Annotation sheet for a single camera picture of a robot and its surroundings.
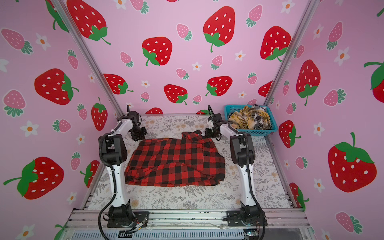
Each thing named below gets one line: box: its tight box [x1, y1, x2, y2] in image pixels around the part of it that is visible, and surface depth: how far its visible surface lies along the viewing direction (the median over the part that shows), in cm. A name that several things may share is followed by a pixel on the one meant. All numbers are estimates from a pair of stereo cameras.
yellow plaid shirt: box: [228, 105, 270, 130], surface depth 107 cm
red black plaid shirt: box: [125, 130, 226, 187], surface depth 95 cm
